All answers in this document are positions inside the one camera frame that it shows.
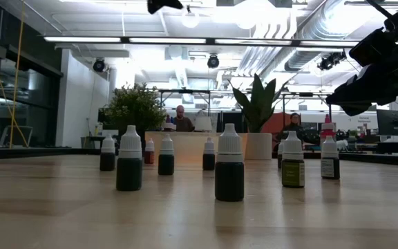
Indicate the small dropper bottle dark label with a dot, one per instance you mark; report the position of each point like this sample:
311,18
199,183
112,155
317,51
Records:
107,162

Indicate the long ceiling light bar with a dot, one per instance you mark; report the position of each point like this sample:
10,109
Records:
81,39

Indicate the bushy green plant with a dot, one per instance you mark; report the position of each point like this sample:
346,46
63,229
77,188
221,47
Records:
135,105

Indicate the black track spotlight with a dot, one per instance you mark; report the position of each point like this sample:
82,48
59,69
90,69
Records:
332,60

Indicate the round pendant lamp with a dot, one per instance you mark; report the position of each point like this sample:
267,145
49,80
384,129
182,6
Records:
190,19

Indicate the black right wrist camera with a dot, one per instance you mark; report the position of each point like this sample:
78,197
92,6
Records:
371,48

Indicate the small dropper bottle red label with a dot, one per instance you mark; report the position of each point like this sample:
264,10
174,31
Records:
229,180

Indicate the translucent orange plastic bin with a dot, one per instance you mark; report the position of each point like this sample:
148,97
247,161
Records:
192,147

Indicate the small dropper bottle olive label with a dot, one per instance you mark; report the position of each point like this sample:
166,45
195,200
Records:
208,162

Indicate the small dropper bottle orange label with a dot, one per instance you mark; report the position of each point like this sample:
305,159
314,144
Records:
149,157

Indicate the black ceiling speaker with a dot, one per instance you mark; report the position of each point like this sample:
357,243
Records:
99,65
213,61

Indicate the black computer monitor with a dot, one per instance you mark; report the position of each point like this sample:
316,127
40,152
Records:
392,122

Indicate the person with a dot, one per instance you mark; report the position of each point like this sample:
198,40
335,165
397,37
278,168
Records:
183,122
294,126

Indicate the black background desk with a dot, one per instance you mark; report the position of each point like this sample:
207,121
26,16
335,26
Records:
392,147

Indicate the silver ventilation duct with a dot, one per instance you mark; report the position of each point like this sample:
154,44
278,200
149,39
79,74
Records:
323,24

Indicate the snake plant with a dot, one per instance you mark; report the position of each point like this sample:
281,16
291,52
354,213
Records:
259,103

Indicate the large bottle purple tip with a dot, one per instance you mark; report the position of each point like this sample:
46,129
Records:
169,125

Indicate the grey trash can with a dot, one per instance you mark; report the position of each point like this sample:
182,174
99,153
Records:
86,142

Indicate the small dropper bottle purple label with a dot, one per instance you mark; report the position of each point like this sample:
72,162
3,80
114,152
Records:
166,164

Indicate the pink squeeze bottle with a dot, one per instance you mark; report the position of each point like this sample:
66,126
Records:
327,131

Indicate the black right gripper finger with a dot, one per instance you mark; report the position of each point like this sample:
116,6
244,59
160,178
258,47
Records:
356,110
352,93

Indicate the black workstation frame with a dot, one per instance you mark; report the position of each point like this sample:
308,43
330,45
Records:
306,94
185,91

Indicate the small dropper bottle blue label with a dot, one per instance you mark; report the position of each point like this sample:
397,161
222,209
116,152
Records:
129,173

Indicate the small dropper bottle dark liquid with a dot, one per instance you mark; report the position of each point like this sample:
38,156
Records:
280,152
330,167

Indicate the yellow-label dropper bottle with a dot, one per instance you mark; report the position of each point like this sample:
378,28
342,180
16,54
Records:
293,173

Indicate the white lampshade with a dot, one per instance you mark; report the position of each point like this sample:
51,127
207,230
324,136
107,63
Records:
203,124

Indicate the orange room partition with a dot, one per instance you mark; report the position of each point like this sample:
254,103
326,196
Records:
271,126

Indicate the white plant pot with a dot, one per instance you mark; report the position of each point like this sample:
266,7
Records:
258,146

